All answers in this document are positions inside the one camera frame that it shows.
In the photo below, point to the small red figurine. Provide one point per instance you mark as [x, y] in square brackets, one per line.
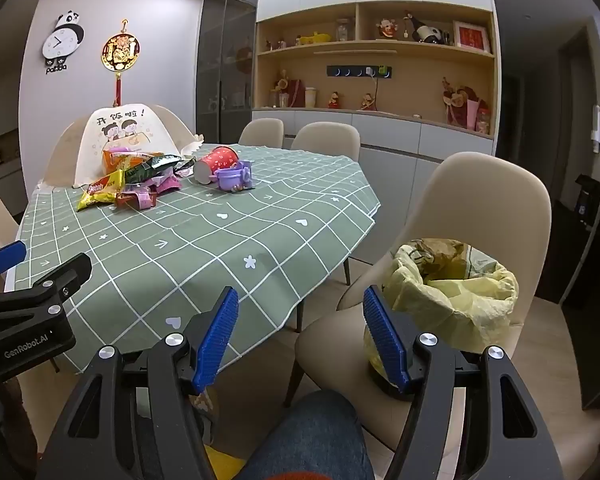
[334, 101]

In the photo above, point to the white lidded cup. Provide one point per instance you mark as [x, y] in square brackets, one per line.
[311, 97]

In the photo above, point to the dark foil wrapper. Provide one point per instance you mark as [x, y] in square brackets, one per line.
[185, 166]

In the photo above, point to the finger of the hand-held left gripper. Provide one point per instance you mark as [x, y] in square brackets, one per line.
[70, 272]
[2, 259]

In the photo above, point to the red lucky figurine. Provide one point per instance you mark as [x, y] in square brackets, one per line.
[387, 29]

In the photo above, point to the wooden wall shelf unit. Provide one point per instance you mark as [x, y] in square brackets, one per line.
[420, 90]

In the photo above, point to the purple snack wrapper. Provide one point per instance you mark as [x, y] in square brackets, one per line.
[145, 201]

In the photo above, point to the yellow snack packet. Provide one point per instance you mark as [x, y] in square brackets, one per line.
[97, 190]

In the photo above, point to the panda plush toy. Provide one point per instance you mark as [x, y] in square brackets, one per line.
[427, 35]

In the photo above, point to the pink snack wrapper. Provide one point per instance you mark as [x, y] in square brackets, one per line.
[167, 182]

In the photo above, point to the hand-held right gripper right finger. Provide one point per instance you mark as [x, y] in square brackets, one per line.
[387, 340]

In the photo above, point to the brown red snack packet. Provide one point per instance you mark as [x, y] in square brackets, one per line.
[122, 199]

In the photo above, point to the yellow shelf toy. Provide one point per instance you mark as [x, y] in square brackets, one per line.
[315, 38]

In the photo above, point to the orange snack packet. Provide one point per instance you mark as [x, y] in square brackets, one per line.
[122, 160]

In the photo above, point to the purple plastic toy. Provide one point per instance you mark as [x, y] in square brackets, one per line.
[232, 177]

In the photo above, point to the red framed picture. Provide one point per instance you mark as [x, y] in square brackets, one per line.
[472, 37]

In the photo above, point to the dark appliance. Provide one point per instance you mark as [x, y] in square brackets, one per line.
[589, 200]

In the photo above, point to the small brown figurine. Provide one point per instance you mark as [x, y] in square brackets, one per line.
[367, 102]

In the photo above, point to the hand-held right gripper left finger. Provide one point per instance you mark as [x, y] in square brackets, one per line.
[215, 340]

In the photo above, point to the doll figurine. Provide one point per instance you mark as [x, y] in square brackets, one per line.
[282, 90]

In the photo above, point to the white sideboard cabinet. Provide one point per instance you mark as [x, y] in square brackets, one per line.
[395, 130]

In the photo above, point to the black power strip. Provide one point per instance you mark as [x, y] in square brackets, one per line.
[350, 71]

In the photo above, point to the white dining table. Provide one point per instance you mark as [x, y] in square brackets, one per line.
[15, 277]

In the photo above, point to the panda wall clock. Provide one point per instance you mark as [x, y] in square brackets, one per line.
[62, 40]

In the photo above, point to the red paper cup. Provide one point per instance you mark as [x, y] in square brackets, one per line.
[217, 160]

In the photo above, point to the red gold hanging ornament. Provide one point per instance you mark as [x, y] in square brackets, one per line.
[120, 52]

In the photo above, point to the glass jar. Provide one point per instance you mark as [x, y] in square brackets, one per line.
[345, 30]

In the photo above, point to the white wall intercom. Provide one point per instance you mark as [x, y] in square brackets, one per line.
[597, 127]

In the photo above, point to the red gift box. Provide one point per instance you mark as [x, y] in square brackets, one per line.
[296, 94]

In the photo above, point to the green checked tablecloth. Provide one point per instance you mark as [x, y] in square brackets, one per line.
[205, 240]

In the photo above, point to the person's jeans leg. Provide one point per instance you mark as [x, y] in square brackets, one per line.
[305, 430]

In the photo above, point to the yellow plastic object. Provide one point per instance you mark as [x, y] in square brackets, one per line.
[225, 467]

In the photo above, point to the green snack packet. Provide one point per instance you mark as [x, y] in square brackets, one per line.
[150, 170]

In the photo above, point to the dark glass cabinet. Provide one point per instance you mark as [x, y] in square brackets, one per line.
[225, 60]

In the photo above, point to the orange red cloth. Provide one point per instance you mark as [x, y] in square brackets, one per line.
[300, 476]

